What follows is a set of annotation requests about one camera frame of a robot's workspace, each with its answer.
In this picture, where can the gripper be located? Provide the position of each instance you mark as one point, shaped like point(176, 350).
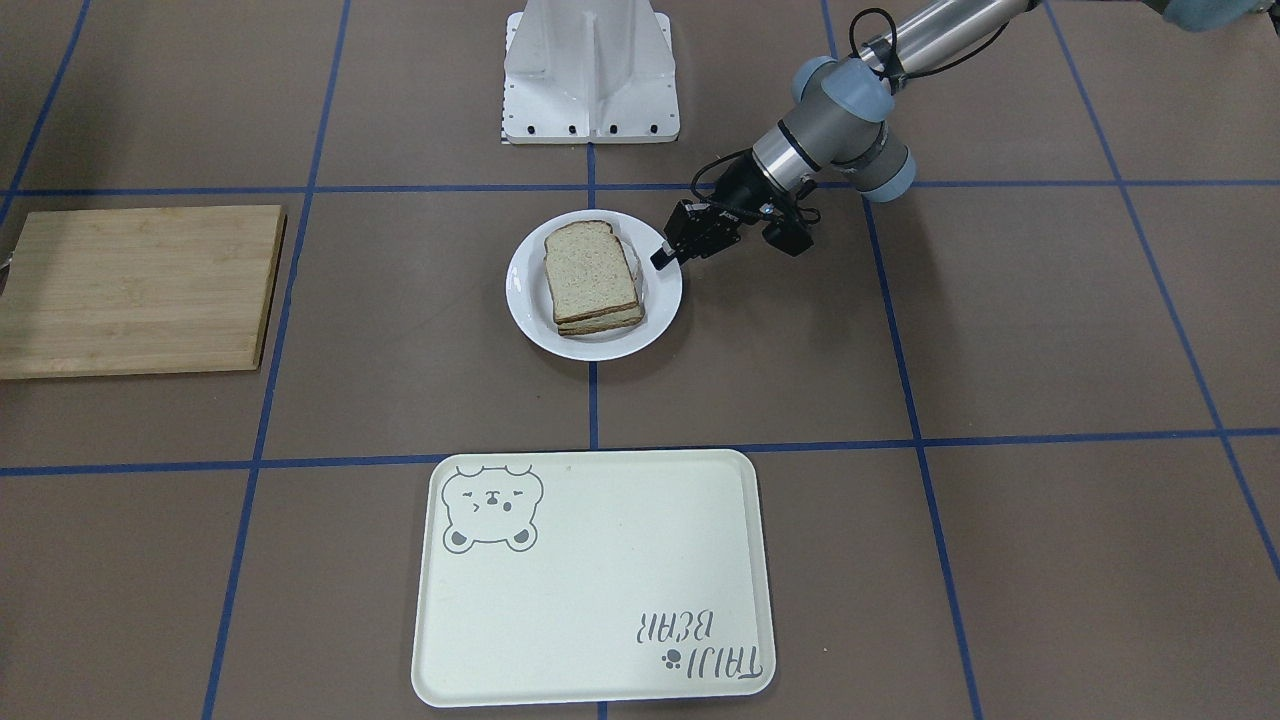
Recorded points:
point(738, 184)

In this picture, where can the white bread slice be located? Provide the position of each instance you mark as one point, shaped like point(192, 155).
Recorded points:
point(586, 271)

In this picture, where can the white round plate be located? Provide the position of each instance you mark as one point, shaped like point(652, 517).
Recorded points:
point(530, 303)

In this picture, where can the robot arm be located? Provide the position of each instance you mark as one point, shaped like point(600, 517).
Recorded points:
point(840, 121)

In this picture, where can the cream rectangular tray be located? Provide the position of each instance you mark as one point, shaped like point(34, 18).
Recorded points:
point(600, 576)

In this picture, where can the wooden cutting board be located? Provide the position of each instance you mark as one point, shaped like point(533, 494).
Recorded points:
point(140, 291)

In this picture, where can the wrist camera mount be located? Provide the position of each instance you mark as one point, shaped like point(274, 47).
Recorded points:
point(788, 227)

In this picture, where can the white camera pillar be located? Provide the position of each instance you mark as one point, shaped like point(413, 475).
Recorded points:
point(589, 72)

